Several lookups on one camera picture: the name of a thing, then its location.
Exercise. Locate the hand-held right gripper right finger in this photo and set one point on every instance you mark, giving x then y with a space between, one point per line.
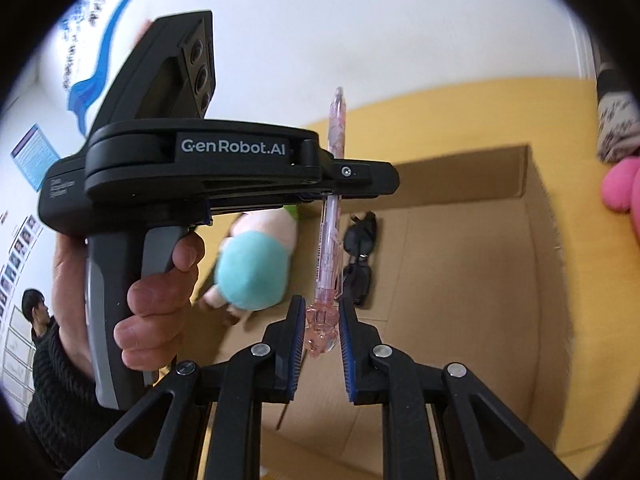
347 350

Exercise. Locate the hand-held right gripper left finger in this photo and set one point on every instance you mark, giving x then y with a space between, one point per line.
297 345

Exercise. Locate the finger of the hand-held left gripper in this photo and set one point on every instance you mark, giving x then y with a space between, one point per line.
360 175

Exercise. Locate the black sunglasses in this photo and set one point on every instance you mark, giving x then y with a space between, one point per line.
360 240

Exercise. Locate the pink transparent pen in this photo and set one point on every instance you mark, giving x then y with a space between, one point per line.
327 240

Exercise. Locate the pink pig plush toy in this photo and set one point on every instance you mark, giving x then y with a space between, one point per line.
252 270

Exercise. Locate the brown cardboard box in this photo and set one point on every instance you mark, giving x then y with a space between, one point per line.
450 285

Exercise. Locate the person's left forearm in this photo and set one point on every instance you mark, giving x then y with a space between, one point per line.
55 400

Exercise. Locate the person's left hand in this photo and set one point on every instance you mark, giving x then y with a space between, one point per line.
155 300

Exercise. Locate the bright pink plush toy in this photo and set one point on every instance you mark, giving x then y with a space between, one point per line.
622 185

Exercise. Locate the blue wall banner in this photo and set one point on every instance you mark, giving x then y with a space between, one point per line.
92 85

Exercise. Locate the purple blue wall poster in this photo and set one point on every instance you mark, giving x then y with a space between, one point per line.
32 157

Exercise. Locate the row of wall photos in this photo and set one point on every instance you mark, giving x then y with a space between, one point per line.
15 285

